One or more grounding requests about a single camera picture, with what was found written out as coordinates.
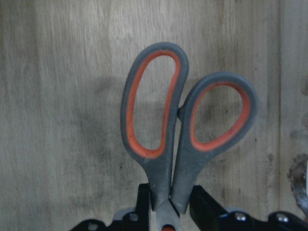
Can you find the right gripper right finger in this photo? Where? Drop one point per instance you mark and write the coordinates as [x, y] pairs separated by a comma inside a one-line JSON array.
[[209, 215]]

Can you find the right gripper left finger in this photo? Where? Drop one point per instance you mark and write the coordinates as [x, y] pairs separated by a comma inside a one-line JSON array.
[[130, 219]]

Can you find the orange grey scissors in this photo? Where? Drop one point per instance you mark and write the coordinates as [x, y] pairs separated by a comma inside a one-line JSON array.
[[174, 166]]

